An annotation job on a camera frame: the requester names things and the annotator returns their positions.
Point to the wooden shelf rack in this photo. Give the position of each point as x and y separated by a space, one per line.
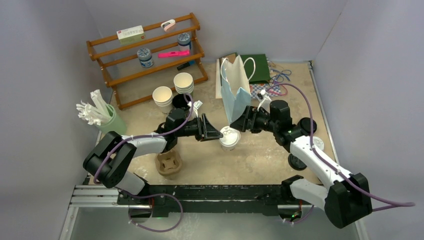
170 49

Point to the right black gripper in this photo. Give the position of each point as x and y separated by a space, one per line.
243 124

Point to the right blue white jar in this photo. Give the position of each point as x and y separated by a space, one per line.
184 41

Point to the white cup stack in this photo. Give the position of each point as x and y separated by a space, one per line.
184 83
162 97

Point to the black paper cup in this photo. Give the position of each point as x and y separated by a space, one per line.
181 101

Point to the white wrapped straws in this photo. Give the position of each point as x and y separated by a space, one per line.
96 114

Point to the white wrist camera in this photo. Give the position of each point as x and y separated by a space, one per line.
264 100
194 108

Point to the light blue paper bag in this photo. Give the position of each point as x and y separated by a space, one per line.
235 87

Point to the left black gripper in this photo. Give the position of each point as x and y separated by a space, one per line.
209 132

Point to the pink white stapler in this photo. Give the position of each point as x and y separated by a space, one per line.
168 26

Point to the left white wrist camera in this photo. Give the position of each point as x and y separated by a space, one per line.
194 108

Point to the green straw holder cup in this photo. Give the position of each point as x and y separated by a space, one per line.
116 123

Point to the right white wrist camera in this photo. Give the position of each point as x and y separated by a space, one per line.
264 100

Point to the green paper bag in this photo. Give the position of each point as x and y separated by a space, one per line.
256 68

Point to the black cup lid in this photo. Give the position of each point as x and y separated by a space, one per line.
296 163
307 125

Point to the left blue white jar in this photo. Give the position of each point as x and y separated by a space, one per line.
145 57

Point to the single white paper cup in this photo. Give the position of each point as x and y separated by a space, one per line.
228 144

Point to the blue white jar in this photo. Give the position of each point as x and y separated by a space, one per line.
145 57
184 41

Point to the black blue marker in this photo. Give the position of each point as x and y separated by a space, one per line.
186 65

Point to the checkered patterned paper bag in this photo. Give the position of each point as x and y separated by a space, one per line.
271 91

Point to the white green box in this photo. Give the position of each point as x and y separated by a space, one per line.
131 35

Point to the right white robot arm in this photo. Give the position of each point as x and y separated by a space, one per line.
341 195

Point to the pink marker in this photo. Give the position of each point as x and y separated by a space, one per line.
172 54

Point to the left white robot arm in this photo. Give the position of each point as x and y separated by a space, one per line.
109 161

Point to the white cup lid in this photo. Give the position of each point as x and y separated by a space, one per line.
229 132
319 143

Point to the brown pulp cup carrier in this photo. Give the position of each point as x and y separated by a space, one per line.
168 163

